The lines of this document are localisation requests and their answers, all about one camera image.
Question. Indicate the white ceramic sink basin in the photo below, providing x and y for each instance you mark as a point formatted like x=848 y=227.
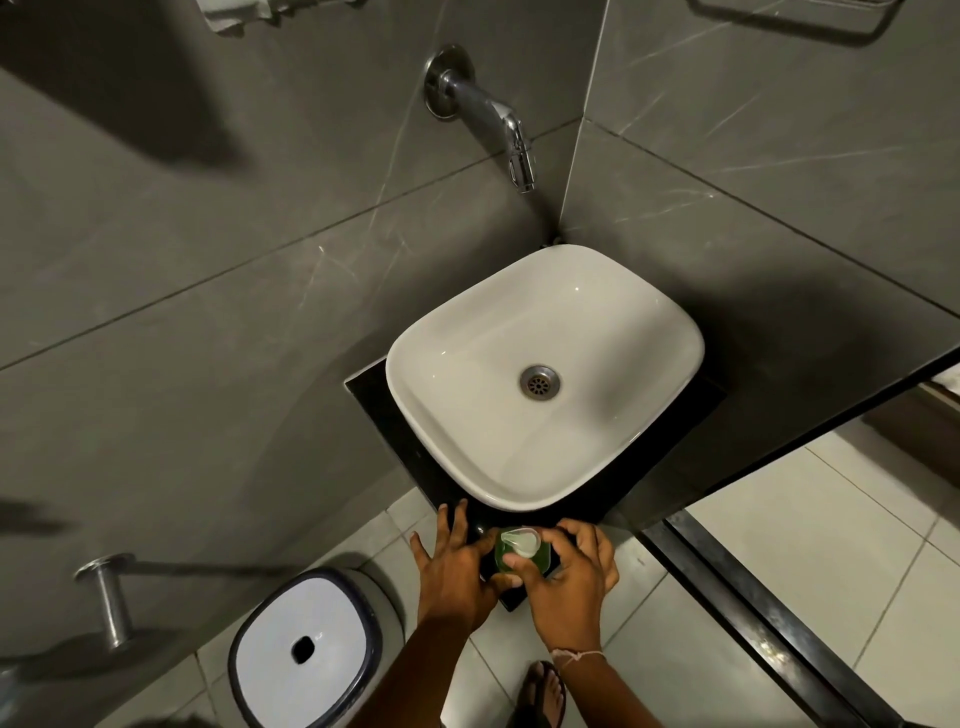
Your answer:
x=480 y=390

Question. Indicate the chrome wall paper holder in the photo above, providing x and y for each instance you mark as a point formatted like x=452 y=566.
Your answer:
x=112 y=592

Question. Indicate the person's left middle finger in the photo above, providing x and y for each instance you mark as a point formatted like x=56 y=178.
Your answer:
x=461 y=516

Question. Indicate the brown wooden furniture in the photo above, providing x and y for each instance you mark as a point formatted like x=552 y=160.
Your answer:
x=911 y=412

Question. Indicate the chrome wall tap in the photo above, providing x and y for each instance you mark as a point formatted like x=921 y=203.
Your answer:
x=480 y=96

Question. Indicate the person's right thumb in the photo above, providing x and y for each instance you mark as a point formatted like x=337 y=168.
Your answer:
x=521 y=567

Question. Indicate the black sandal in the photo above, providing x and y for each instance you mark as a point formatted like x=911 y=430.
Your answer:
x=529 y=694

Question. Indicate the chrome sink drain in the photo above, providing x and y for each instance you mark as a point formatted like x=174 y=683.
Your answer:
x=538 y=379

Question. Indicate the chrome towel rack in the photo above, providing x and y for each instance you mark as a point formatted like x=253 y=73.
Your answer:
x=795 y=24

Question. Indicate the person's left little finger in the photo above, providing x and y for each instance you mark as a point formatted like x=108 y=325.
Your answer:
x=421 y=545

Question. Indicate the white lidded waste bin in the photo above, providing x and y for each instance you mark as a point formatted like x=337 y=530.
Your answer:
x=300 y=649

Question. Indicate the green soap pump bottle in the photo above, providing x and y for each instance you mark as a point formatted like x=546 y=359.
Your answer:
x=517 y=541

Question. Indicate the person's foot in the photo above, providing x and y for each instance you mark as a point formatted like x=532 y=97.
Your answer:
x=551 y=694

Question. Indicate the black door threshold strip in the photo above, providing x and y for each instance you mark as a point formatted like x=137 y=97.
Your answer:
x=757 y=622

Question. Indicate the person's right hand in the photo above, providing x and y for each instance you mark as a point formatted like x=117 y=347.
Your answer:
x=570 y=600

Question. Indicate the person's left hand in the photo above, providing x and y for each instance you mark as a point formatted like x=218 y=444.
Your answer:
x=454 y=581

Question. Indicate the white hanging towel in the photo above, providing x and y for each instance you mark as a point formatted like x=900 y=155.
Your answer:
x=240 y=10

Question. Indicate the person's right forearm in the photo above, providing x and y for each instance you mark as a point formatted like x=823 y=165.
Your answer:
x=604 y=694

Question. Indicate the black stone counter slab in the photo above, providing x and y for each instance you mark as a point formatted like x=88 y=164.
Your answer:
x=409 y=442

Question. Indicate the person's left forearm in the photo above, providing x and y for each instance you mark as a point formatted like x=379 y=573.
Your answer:
x=424 y=675

